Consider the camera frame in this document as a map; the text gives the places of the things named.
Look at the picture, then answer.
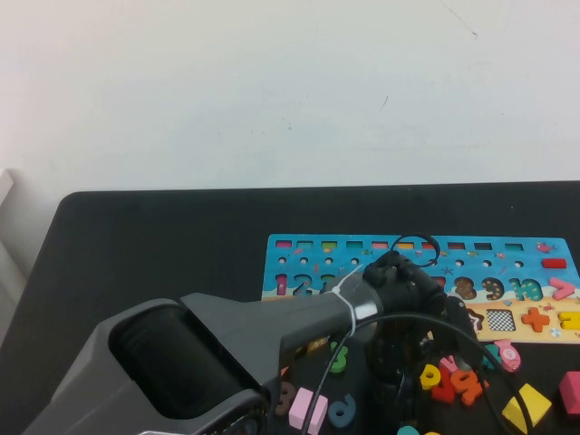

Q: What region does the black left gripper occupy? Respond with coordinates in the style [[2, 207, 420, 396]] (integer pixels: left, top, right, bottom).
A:
[[366, 314, 438, 427]]

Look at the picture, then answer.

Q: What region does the yellow number six piece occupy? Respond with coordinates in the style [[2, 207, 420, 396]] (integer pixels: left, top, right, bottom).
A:
[[419, 362, 443, 391]]

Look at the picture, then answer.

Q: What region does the red number piece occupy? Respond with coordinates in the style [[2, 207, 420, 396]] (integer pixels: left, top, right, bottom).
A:
[[430, 371, 459, 403]]

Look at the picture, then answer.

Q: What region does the slate blue number nine piece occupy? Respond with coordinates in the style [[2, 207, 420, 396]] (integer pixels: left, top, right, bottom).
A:
[[328, 393, 357, 429]]

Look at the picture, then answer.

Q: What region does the pink number five piece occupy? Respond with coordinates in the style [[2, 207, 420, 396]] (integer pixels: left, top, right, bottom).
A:
[[439, 355, 468, 375]]

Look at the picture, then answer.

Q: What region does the green number three piece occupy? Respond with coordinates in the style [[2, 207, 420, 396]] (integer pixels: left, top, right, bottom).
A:
[[328, 346, 349, 375]]

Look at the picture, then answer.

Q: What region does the teal number four piece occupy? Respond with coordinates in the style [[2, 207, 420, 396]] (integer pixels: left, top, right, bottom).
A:
[[482, 343, 502, 371]]

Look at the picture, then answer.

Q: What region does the brown number eight piece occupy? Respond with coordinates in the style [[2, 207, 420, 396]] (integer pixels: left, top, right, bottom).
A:
[[275, 382, 296, 416]]

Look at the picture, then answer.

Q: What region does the orange plus sign piece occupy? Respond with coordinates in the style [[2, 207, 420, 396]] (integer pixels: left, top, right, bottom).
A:
[[520, 306, 552, 332]]

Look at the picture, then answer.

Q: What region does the blue wooden number puzzle board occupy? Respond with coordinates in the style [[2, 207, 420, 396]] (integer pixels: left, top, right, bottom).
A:
[[261, 234, 580, 345]]

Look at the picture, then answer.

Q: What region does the pink greater-than sign piece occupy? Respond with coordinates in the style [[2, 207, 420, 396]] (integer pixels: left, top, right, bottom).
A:
[[548, 278, 576, 301]]

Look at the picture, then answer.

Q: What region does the light pink rectangle block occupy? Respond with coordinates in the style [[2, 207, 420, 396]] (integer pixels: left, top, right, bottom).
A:
[[288, 387, 329, 435]]

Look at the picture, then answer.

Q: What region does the white zip tie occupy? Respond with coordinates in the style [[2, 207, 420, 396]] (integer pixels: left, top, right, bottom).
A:
[[332, 266, 366, 337]]

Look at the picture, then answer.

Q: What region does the pink wooden fish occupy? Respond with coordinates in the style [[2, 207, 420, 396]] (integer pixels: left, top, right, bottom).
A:
[[493, 338, 522, 373]]

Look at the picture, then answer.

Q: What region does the yellow wooden cube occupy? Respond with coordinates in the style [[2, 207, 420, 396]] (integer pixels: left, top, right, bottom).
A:
[[501, 383, 553, 430]]

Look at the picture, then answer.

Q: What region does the magenta square block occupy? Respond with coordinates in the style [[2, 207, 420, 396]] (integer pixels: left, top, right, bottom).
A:
[[557, 370, 580, 416]]

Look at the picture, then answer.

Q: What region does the long black cable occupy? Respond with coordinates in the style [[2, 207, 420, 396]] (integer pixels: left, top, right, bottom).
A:
[[307, 312, 536, 435]]

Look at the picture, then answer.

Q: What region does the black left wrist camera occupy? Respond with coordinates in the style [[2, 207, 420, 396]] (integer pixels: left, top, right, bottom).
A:
[[445, 293, 480, 353]]

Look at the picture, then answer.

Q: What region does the thin black cable loop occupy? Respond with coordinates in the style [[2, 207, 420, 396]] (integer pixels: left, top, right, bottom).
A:
[[391, 232, 441, 269]]

